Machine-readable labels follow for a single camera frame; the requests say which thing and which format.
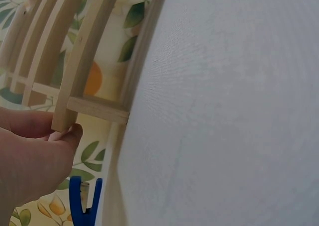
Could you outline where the person's left hand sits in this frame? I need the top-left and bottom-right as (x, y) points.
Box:
(0, 106), (84, 226)

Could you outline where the wooden slatted rack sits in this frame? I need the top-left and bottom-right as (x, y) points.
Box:
(0, 0), (170, 133)

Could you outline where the blue plastic clamp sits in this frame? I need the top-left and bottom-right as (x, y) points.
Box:
(69, 176), (103, 226)

